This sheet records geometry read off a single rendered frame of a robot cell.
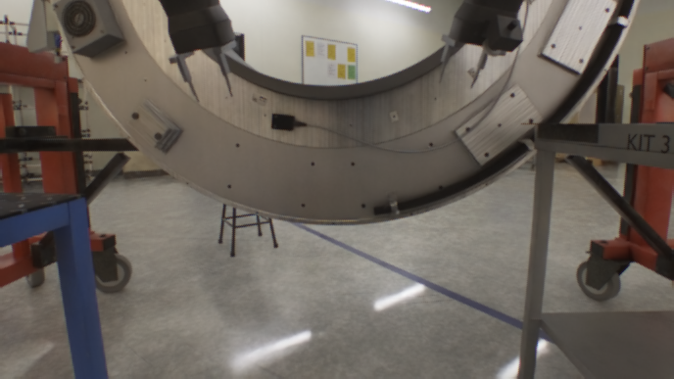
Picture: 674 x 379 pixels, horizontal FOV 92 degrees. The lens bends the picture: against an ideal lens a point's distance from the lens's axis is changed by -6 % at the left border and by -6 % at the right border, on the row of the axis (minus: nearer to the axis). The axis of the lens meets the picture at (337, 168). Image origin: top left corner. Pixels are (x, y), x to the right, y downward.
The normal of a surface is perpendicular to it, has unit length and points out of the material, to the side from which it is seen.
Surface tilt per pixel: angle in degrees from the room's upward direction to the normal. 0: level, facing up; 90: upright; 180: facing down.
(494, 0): 122
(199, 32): 114
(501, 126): 90
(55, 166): 90
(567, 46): 90
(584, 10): 90
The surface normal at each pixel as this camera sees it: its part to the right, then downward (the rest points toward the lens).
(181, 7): -0.09, 0.63
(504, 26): 0.18, -0.29
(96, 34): -0.07, 0.12
